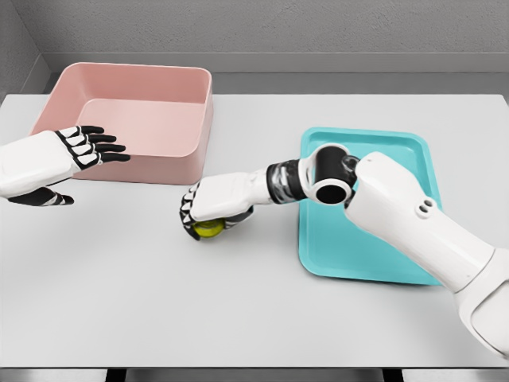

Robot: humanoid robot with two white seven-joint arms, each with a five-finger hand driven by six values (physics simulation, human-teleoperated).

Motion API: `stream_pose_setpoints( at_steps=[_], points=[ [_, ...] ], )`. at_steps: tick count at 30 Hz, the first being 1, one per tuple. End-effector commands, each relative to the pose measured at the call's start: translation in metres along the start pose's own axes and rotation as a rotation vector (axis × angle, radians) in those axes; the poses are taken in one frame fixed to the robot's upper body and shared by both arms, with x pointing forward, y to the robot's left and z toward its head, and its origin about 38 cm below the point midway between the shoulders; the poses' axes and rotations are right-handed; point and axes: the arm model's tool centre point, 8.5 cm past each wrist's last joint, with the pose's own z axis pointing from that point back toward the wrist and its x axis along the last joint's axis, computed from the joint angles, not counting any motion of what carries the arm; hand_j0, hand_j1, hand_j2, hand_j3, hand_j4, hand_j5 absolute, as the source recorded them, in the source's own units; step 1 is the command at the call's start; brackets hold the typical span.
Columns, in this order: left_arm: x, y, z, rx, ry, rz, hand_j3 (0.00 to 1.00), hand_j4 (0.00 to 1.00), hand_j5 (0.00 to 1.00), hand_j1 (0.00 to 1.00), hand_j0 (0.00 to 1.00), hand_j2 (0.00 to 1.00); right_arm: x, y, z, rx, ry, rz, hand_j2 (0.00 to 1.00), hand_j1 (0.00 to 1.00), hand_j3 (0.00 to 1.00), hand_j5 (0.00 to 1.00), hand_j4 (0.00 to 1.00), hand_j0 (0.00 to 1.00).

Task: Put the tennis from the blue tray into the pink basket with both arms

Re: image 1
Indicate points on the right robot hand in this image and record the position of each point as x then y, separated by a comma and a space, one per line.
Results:
220, 197

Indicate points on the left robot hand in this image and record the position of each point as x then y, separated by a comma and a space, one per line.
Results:
43, 157

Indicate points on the yellow-green tennis ball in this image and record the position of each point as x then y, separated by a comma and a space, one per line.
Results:
207, 228

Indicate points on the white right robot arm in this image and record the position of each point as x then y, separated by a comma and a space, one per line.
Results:
397, 207

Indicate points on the pink rectangular basket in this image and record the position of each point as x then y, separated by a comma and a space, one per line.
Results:
139, 119

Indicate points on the blue rectangular tray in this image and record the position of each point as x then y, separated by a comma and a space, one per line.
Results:
338, 246

